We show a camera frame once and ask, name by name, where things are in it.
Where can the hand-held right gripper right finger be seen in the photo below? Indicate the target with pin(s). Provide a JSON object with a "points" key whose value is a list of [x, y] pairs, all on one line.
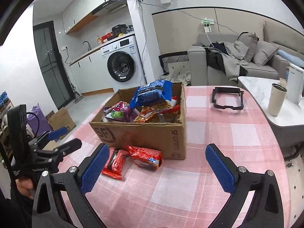
{"points": [[220, 171]]}

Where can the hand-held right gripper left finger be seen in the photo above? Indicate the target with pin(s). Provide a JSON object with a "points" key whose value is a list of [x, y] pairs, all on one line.
{"points": [[95, 168]]}

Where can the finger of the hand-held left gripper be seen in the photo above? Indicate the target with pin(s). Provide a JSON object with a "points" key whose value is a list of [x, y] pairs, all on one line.
{"points": [[57, 133], [68, 146]]}

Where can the red packet with black band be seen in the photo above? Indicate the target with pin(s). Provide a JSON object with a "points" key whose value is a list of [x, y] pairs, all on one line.
{"points": [[117, 165]]}

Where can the red snack bag blue logo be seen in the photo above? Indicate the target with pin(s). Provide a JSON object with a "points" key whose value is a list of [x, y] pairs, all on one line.
{"points": [[144, 155]]}

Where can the large cardboard box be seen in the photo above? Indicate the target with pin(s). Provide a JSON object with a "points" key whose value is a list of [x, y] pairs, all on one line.
{"points": [[142, 135]]}

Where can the small purple snack bag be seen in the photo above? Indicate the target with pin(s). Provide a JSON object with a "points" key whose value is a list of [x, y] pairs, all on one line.
{"points": [[116, 106]]}

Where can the large purple snack bag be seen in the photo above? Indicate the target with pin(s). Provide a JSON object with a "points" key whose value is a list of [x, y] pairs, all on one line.
{"points": [[128, 115]]}

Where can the yellow noodle snack bag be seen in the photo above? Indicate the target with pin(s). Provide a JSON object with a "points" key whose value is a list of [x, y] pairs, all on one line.
{"points": [[152, 114]]}

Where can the blue cookie packet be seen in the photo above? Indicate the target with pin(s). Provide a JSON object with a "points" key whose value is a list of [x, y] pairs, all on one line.
{"points": [[149, 93]]}

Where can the person's left forearm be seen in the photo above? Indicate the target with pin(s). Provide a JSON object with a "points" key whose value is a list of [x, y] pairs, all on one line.
{"points": [[11, 213]]}

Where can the person's left hand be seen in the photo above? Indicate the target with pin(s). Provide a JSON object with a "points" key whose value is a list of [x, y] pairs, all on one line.
{"points": [[23, 186]]}

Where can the small brown cardboard box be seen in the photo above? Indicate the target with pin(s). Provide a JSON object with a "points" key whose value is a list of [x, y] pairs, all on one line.
{"points": [[61, 121]]}

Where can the pink checked tablecloth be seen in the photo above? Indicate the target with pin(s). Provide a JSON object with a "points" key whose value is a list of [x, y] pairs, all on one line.
{"points": [[213, 128]]}

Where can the kitchen counter with cabinets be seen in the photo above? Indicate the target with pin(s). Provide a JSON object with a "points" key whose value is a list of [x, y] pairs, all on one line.
{"points": [[87, 71]]}

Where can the dark glass door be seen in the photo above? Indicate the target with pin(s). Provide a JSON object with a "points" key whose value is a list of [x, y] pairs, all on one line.
{"points": [[51, 64]]}

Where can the beige tumbler cup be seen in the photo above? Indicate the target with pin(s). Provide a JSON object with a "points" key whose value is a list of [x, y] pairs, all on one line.
{"points": [[276, 102]]}

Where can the white side table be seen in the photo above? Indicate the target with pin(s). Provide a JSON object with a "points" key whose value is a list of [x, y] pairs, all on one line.
{"points": [[256, 87]]}

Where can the white washing machine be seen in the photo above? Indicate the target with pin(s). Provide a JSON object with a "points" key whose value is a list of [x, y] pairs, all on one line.
{"points": [[121, 66]]}

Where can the chrome kitchen faucet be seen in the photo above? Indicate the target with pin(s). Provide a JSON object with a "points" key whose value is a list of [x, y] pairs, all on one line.
{"points": [[86, 43]]}

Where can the grey sofa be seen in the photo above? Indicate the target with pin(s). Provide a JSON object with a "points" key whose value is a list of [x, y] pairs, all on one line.
{"points": [[197, 66]]}

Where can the pile of grey clothes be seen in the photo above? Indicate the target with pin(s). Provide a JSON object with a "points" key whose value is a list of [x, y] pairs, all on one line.
{"points": [[230, 61]]}

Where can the white electric kettle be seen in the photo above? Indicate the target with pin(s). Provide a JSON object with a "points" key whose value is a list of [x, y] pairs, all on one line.
{"points": [[295, 83]]}

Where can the black patterned basket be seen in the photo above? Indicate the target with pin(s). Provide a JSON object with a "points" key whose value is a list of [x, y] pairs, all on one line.
{"points": [[173, 61]]}

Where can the grey pillow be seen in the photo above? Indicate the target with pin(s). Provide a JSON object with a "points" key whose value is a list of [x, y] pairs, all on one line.
{"points": [[264, 53], [247, 46]]}

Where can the light blue cushion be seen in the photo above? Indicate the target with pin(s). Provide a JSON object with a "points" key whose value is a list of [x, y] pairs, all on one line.
{"points": [[289, 55]]}

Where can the kitchen range hood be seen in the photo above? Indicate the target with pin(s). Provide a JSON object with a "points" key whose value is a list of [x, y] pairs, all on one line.
{"points": [[111, 4]]}

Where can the black plastic frame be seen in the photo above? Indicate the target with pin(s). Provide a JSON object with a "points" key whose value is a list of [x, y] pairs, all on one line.
{"points": [[228, 107]]}

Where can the white wall cabinets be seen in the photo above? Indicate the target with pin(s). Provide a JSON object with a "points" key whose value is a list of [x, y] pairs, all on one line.
{"points": [[76, 20]]}

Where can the wall power strip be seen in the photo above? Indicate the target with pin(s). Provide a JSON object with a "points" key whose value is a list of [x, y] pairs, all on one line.
{"points": [[207, 26]]}

